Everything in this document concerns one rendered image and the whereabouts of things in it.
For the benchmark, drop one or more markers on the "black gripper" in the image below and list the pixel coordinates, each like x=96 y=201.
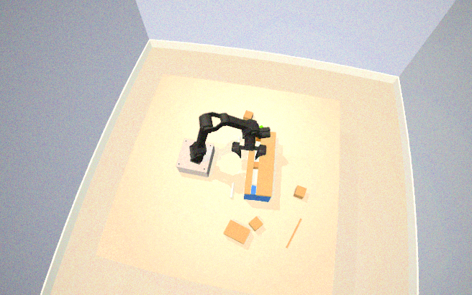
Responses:
x=261 y=149

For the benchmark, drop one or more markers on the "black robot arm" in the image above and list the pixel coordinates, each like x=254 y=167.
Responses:
x=250 y=129

